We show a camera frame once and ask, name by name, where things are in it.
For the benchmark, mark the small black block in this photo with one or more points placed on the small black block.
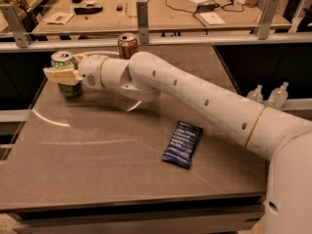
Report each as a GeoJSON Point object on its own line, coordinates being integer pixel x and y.
{"type": "Point", "coordinates": [119, 8]}

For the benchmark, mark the clear sanitizer bottle left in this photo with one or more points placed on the clear sanitizer bottle left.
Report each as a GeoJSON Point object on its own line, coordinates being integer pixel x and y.
{"type": "Point", "coordinates": [256, 94]}

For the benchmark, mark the black tool on desk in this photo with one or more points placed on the black tool on desk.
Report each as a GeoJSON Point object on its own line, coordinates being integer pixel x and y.
{"type": "Point", "coordinates": [87, 10]}

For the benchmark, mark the metal bracket left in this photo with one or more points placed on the metal bracket left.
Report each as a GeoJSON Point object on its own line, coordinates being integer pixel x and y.
{"type": "Point", "coordinates": [22, 39]}

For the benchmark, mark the wooden background desk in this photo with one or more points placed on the wooden background desk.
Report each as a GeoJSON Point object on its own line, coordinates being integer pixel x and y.
{"type": "Point", "coordinates": [163, 15]}

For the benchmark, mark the metal bracket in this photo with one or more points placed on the metal bracket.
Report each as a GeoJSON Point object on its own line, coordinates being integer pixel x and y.
{"type": "Point", "coordinates": [142, 21]}
{"type": "Point", "coordinates": [22, 39]}
{"type": "Point", "coordinates": [263, 28]}

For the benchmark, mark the metal rail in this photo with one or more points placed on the metal rail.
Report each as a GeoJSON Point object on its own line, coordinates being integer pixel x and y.
{"type": "Point", "coordinates": [49, 46]}

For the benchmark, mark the metal bracket right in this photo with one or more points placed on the metal bracket right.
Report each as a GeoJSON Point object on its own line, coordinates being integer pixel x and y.
{"type": "Point", "coordinates": [263, 28]}

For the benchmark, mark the orange soda can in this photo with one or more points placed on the orange soda can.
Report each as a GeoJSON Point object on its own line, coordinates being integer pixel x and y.
{"type": "Point", "coordinates": [127, 45]}

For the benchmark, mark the clear sanitizer bottle right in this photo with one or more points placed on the clear sanitizer bottle right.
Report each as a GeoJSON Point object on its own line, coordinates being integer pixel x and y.
{"type": "Point", "coordinates": [278, 96]}

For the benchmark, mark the green soda can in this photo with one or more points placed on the green soda can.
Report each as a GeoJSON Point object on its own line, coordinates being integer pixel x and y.
{"type": "Point", "coordinates": [60, 59]}

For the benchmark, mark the black power adapter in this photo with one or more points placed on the black power adapter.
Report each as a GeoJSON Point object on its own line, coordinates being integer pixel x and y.
{"type": "Point", "coordinates": [206, 7]}

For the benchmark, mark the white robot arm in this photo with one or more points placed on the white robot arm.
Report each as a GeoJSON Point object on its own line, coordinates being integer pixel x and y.
{"type": "Point", "coordinates": [281, 138]}

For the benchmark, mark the white card on desk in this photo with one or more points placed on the white card on desk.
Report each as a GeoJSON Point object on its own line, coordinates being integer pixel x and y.
{"type": "Point", "coordinates": [212, 18]}

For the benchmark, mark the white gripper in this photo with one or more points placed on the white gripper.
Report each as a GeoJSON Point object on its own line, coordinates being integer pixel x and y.
{"type": "Point", "coordinates": [91, 71]}

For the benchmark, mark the metal bracket middle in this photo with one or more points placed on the metal bracket middle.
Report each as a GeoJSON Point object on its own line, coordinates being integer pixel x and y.
{"type": "Point", "coordinates": [142, 21]}

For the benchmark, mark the clear sanitizer bottle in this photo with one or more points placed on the clear sanitizer bottle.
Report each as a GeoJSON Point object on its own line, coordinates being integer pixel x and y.
{"type": "Point", "coordinates": [256, 94]}
{"type": "Point", "coordinates": [278, 96]}

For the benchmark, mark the beige envelope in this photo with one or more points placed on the beige envelope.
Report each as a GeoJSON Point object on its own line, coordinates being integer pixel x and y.
{"type": "Point", "coordinates": [59, 18]}

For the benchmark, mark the blue snack bar wrapper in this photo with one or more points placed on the blue snack bar wrapper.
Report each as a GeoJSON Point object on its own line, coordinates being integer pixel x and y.
{"type": "Point", "coordinates": [182, 145]}

